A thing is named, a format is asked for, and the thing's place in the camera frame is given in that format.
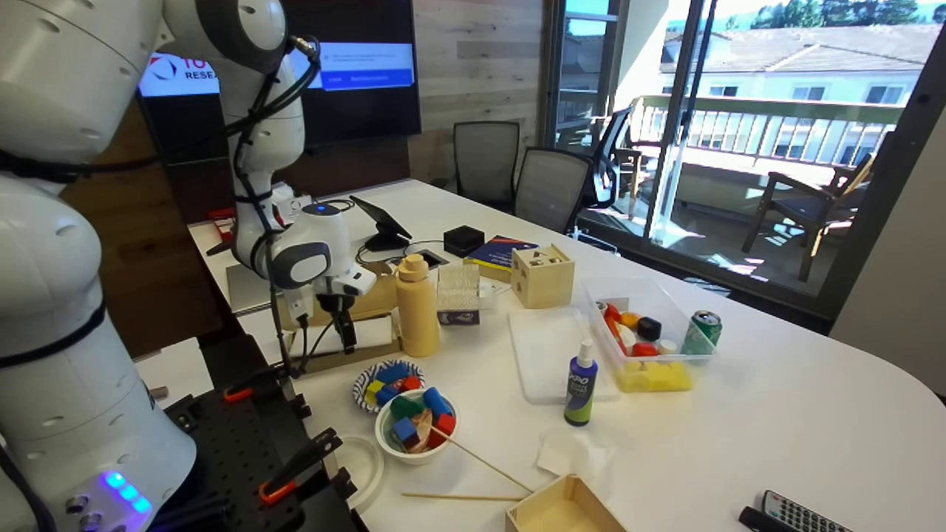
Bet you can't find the white bowl with blocks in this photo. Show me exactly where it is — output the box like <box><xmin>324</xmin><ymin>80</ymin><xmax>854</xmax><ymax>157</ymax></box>
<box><xmin>377</xmin><ymin>386</ymin><xmax>458</xmax><ymax>463</ymax></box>

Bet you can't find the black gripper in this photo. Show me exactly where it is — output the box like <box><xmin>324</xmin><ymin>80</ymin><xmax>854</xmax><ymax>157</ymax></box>
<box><xmin>316</xmin><ymin>280</ymin><xmax>359</xmax><ymax>355</ymax></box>

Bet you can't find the orange black clamp right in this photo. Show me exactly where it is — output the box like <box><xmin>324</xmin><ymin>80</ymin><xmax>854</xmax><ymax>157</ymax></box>
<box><xmin>222</xmin><ymin>366</ymin><xmax>293</xmax><ymax>406</ymax></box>

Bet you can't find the black tablet on stand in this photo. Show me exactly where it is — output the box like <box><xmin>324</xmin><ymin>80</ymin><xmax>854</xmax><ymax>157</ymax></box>
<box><xmin>356</xmin><ymin>197</ymin><xmax>411</xmax><ymax>252</ymax></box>

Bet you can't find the green soda can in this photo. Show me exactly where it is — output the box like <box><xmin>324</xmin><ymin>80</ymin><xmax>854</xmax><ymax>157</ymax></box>
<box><xmin>681</xmin><ymin>310</ymin><xmax>723</xmax><ymax>355</ymax></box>

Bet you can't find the black mesh office chair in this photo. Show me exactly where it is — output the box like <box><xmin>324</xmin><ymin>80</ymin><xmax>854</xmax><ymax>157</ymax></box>
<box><xmin>516</xmin><ymin>147</ymin><xmax>588</xmax><ymax>233</ymax></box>

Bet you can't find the orange black clamp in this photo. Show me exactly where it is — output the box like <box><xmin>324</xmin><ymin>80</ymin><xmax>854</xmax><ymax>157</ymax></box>
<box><xmin>222</xmin><ymin>366</ymin><xmax>293</xmax><ymax>406</ymax></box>
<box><xmin>257</xmin><ymin>429</ymin><xmax>343</xmax><ymax>508</ymax></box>

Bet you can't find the blue patterned paper plate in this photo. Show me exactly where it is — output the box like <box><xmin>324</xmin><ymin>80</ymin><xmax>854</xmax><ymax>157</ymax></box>
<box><xmin>353</xmin><ymin>361</ymin><xmax>424</xmax><ymax>414</ymax></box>

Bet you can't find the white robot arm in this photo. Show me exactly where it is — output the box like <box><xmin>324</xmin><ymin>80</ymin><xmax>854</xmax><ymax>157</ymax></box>
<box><xmin>0</xmin><ymin>0</ymin><xmax>372</xmax><ymax>532</ymax></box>

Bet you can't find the wooden shape sorter box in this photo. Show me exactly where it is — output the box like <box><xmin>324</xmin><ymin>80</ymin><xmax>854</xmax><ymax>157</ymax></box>
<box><xmin>511</xmin><ymin>245</ymin><xmax>575</xmax><ymax>310</ymax></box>

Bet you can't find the clear plastic container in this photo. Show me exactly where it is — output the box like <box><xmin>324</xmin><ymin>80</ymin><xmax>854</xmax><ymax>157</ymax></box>
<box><xmin>437</xmin><ymin>265</ymin><xmax>480</xmax><ymax>326</ymax></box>

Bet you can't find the black small box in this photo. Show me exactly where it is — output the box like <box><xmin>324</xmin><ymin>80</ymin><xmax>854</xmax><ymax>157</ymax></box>
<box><xmin>443</xmin><ymin>225</ymin><xmax>486</xmax><ymax>258</ymax></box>

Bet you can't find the blue yellow book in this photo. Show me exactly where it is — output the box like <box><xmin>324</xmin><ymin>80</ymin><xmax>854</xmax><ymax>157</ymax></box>
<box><xmin>469</xmin><ymin>237</ymin><xmax>531</xmax><ymax>280</ymax></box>

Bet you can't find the clear plastic toy bin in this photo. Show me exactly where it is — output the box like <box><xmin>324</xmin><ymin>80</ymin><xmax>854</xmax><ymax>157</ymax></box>
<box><xmin>587</xmin><ymin>283</ymin><xmax>715</xmax><ymax>392</ymax></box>

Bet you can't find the blue paint bottle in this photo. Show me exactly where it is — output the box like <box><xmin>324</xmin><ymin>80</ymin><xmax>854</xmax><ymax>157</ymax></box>
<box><xmin>566</xmin><ymin>342</ymin><xmax>599</xmax><ymax>426</ymax></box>

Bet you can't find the white cutting board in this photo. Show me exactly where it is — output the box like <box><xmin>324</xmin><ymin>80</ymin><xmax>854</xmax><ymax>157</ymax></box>
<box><xmin>510</xmin><ymin>308</ymin><xmax>619</xmax><ymax>406</ymax></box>

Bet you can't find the brown cardboard box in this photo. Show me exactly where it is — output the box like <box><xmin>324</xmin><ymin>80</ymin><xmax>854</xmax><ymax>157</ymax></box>
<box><xmin>275</xmin><ymin>262</ymin><xmax>401</xmax><ymax>376</ymax></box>

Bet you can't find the wooden chopstick lower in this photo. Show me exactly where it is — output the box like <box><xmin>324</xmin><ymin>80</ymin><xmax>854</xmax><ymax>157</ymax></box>
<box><xmin>402</xmin><ymin>491</ymin><xmax>523</xmax><ymax>503</ymax></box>

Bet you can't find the orange black clamp left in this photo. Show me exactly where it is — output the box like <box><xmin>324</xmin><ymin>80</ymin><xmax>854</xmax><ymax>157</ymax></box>
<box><xmin>257</xmin><ymin>429</ymin><xmax>343</xmax><ymax>508</ymax></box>

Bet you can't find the black perforated mounting board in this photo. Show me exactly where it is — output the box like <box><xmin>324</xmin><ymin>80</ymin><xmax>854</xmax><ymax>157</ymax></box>
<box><xmin>148</xmin><ymin>335</ymin><xmax>371</xmax><ymax>532</ymax></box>

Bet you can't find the tan insulated bottle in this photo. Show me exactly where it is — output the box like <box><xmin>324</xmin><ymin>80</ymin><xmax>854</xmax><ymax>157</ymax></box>
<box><xmin>398</xmin><ymin>253</ymin><xmax>440</xmax><ymax>358</ymax></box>

